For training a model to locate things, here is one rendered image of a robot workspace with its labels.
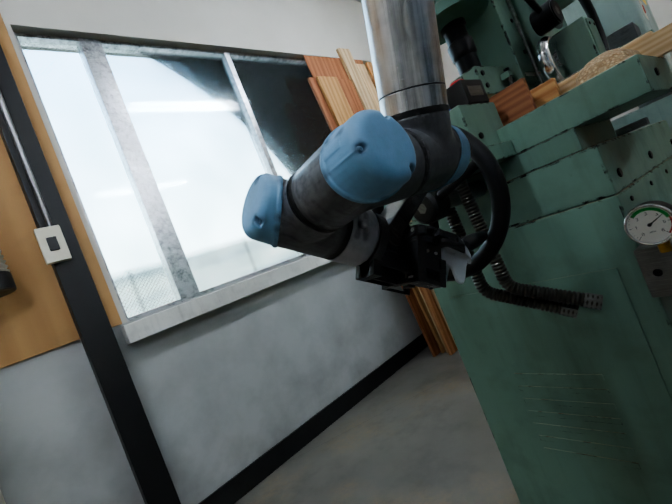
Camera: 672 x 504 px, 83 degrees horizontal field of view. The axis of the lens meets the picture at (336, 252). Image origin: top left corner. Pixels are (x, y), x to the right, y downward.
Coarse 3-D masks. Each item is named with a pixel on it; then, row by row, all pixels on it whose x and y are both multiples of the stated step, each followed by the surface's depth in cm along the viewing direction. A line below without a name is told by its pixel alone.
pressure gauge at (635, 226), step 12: (648, 204) 55; (660, 204) 54; (636, 216) 56; (648, 216) 55; (660, 216) 54; (624, 228) 58; (636, 228) 57; (648, 228) 56; (660, 228) 55; (636, 240) 57; (648, 240) 56; (660, 240) 55
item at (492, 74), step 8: (472, 72) 85; (480, 72) 85; (488, 72) 88; (496, 72) 90; (488, 80) 87; (496, 80) 89; (488, 88) 86; (496, 88) 88; (504, 88) 90; (488, 96) 87
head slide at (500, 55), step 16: (496, 0) 92; (496, 16) 91; (480, 32) 94; (496, 32) 92; (512, 32) 92; (480, 48) 95; (496, 48) 93; (512, 48) 90; (496, 64) 94; (512, 64) 91; (528, 64) 93; (528, 80) 91
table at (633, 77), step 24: (624, 72) 57; (648, 72) 57; (576, 96) 63; (600, 96) 60; (624, 96) 58; (648, 96) 62; (528, 120) 69; (552, 120) 66; (576, 120) 64; (600, 120) 71; (504, 144) 70; (528, 144) 70
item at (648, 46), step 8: (656, 32) 65; (664, 32) 64; (640, 40) 66; (648, 40) 66; (656, 40) 65; (664, 40) 64; (632, 48) 67; (640, 48) 67; (648, 48) 66; (656, 48) 65; (664, 48) 64; (656, 56) 65; (560, 88) 77; (568, 88) 76
